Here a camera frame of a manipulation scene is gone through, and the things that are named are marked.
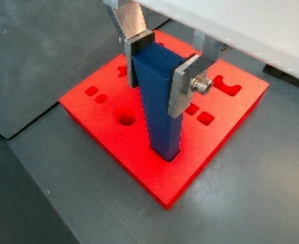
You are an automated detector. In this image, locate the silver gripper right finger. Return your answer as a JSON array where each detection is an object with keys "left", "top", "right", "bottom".
[{"left": 168, "top": 30, "right": 230, "bottom": 118}]

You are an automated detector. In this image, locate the red foam shape board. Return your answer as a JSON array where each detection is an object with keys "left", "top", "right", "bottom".
[{"left": 60, "top": 30, "right": 268, "bottom": 208}]

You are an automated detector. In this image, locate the blue rectangular block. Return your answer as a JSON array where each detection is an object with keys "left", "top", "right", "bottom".
[{"left": 132, "top": 42, "right": 184, "bottom": 162}]

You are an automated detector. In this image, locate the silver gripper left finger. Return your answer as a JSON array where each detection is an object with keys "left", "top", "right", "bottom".
[{"left": 102, "top": 0, "right": 154, "bottom": 88}]

